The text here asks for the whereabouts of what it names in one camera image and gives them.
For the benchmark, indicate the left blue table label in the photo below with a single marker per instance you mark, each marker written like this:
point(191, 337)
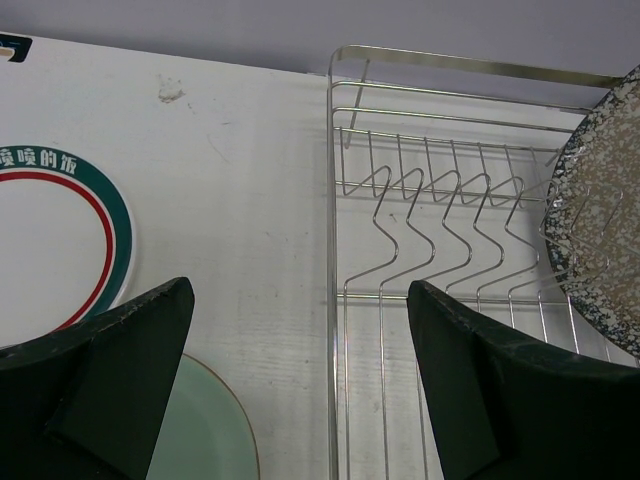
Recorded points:
point(15, 48)

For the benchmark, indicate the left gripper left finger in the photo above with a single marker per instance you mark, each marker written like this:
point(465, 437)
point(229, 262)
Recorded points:
point(88, 401)

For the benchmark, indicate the mint green flower plate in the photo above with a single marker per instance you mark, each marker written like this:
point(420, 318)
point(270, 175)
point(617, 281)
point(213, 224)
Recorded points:
point(206, 433)

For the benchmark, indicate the wire dish rack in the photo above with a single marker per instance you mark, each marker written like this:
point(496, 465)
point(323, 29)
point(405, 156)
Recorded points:
point(440, 170)

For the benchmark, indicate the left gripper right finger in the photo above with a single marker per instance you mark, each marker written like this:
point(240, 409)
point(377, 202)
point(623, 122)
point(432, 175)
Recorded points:
point(505, 405)

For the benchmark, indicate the white plate green rim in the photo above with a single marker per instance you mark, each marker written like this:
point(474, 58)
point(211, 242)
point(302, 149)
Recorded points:
point(68, 242)

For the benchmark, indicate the speckled round plate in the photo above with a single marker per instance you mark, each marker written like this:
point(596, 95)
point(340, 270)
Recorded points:
point(591, 226)

